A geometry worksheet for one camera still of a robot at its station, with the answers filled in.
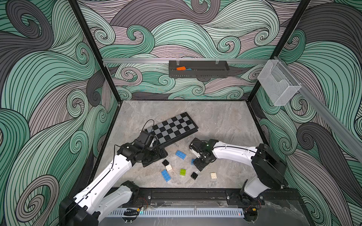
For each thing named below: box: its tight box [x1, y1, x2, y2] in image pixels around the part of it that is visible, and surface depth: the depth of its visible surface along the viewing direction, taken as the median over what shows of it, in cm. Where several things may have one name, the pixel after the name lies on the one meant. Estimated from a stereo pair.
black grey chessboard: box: [144, 111, 199, 148], surface depth 100 cm
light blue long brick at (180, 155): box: [175, 150, 187, 160], surface depth 89 cm
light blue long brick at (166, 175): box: [161, 169, 172, 183], surface depth 81 cm
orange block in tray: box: [176, 65, 187, 71], surface depth 94 cm
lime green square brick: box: [180, 168, 187, 176], surface depth 83 cm
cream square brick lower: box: [210, 172, 218, 179], surface depth 81 cm
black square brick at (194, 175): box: [190, 171, 199, 181], surface depth 81 cm
